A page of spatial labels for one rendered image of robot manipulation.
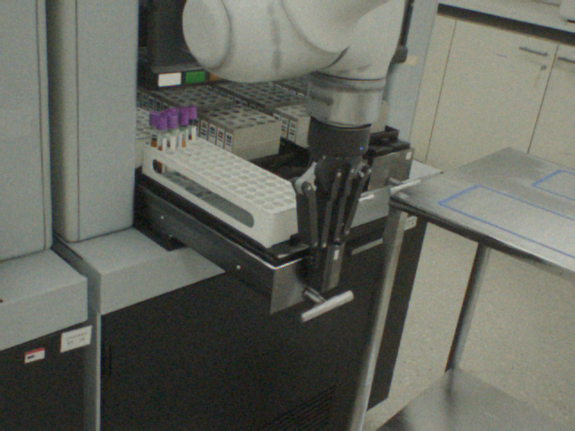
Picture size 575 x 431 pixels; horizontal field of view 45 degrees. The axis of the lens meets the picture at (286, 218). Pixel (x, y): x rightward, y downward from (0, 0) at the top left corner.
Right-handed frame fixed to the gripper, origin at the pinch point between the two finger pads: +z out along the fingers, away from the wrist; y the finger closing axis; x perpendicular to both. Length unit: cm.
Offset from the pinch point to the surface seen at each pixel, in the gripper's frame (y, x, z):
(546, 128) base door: -229, -71, 35
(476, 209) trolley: -32.6, 3.7, -1.9
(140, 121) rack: -0.7, -43.8, -7.1
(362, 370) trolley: -24.5, -6.7, 32.5
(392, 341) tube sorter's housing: -60, -23, 50
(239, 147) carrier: -11.0, -29.9, -5.2
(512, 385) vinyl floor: -111, -11, 80
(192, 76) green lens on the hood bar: 0.6, -28.5, -18.6
